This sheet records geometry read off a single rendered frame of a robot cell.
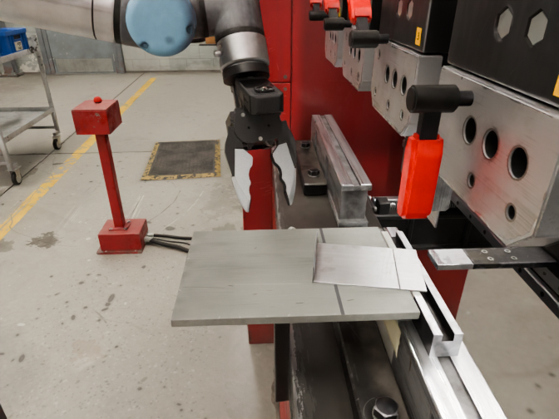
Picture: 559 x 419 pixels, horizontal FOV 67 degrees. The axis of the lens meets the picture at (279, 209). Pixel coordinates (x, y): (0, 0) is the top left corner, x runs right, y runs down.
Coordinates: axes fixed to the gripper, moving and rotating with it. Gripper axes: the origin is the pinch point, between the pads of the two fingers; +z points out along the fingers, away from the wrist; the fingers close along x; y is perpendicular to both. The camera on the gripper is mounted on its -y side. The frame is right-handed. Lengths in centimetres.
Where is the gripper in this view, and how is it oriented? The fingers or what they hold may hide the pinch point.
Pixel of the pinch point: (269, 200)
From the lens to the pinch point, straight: 62.1
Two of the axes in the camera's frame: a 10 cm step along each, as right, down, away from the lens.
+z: 1.6, 9.9, 0.1
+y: -2.3, 0.3, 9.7
